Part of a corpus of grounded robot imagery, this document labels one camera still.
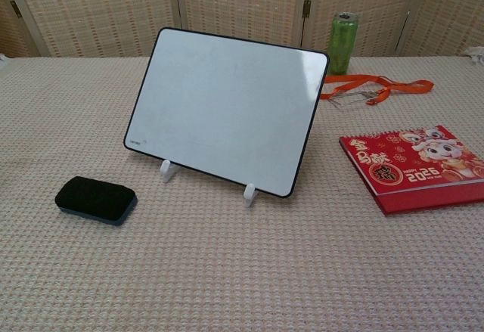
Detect white plastic board stand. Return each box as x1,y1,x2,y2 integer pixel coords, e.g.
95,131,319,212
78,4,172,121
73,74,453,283
160,159,259,208

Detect black board eraser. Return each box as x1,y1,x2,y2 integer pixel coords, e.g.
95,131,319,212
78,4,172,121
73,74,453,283
54,175,138,228

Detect orange lanyard with metal clip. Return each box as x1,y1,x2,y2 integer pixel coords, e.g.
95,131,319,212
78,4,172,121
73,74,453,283
319,73,433,110

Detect green drink can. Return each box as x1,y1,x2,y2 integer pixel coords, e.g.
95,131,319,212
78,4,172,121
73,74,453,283
330,11,359,76

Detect white board with black frame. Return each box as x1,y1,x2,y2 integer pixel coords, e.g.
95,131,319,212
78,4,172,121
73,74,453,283
123,26,330,199

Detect red 2026 desk calendar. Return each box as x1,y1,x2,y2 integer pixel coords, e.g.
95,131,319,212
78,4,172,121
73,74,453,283
338,125,484,216

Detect beige woven tablecloth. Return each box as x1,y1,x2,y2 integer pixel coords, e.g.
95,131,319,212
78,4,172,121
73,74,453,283
0,54,484,332

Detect woven folding screen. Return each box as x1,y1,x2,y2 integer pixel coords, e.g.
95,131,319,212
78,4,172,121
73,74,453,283
0,0,484,58

